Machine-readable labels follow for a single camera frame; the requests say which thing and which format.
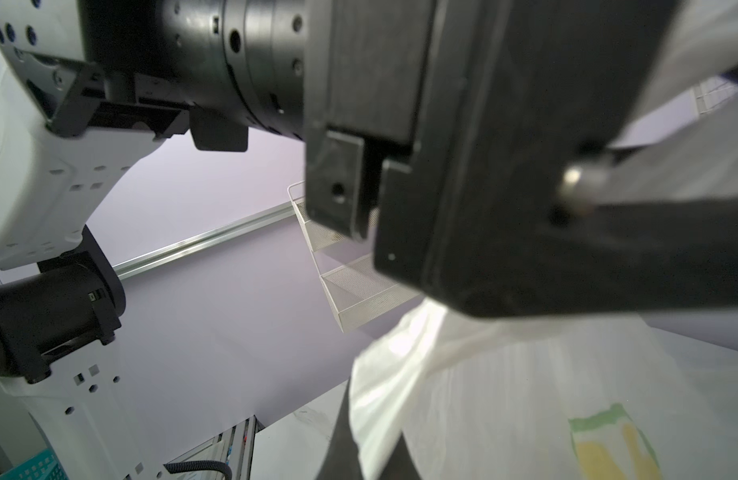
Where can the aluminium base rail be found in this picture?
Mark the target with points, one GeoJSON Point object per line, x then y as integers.
{"type": "Point", "coordinates": [234, 447]}

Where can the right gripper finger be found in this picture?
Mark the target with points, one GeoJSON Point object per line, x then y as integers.
{"type": "Point", "coordinates": [342, 462]}

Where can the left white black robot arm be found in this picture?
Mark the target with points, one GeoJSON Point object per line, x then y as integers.
{"type": "Point", "coordinates": [57, 164]}

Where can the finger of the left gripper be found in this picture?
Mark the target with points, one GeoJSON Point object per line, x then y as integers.
{"type": "Point", "coordinates": [655, 231]}

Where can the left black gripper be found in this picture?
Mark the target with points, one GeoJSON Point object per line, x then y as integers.
{"type": "Point", "coordinates": [454, 120]}

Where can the white plastic bag lemon print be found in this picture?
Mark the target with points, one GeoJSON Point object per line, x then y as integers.
{"type": "Point", "coordinates": [581, 397]}

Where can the lower white mesh shelf bin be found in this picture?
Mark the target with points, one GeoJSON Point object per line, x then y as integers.
{"type": "Point", "coordinates": [355, 291]}

